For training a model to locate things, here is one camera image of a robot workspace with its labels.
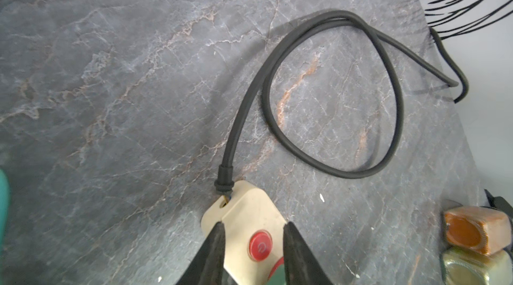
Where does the green charger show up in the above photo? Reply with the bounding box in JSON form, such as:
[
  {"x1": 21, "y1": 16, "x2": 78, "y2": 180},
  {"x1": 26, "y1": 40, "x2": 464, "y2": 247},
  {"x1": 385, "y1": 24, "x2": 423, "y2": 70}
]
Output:
[{"x1": 266, "y1": 257, "x2": 287, "y2": 285}]

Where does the teal cable pink charger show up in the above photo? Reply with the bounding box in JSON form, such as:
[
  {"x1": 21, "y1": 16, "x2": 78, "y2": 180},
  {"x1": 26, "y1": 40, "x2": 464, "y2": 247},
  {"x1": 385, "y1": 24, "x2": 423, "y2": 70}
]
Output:
[{"x1": 0, "y1": 170, "x2": 10, "y2": 244}]

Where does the black power cord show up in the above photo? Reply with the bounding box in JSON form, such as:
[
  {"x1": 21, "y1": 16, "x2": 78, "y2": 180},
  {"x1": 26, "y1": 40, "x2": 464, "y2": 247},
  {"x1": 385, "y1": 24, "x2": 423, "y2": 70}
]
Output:
[{"x1": 214, "y1": 9, "x2": 470, "y2": 196}]

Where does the brown glass bottle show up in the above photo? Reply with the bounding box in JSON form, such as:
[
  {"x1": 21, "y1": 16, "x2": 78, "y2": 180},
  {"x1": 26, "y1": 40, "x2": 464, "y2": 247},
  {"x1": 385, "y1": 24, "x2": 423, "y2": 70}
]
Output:
[{"x1": 442, "y1": 247, "x2": 512, "y2": 285}]

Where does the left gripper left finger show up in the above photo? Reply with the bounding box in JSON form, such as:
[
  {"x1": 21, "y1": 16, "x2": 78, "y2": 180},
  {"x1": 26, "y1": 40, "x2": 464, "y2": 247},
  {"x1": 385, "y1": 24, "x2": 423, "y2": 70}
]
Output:
[{"x1": 176, "y1": 222, "x2": 226, "y2": 285}]

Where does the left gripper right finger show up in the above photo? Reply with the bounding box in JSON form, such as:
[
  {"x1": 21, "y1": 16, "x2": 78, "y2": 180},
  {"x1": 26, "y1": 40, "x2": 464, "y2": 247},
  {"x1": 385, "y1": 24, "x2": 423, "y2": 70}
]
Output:
[{"x1": 283, "y1": 222, "x2": 333, "y2": 285}]

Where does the beige power strip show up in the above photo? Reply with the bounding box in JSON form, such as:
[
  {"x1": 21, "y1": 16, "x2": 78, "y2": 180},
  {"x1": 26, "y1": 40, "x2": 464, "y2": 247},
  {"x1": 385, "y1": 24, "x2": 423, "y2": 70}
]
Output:
[{"x1": 200, "y1": 180, "x2": 286, "y2": 284}]

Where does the amber glass bottle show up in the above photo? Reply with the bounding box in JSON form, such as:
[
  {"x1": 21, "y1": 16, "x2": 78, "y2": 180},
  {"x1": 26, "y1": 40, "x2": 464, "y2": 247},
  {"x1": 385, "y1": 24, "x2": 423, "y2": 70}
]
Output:
[{"x1": 444, "y1": 206, "x2": 512, "y2": 256}]

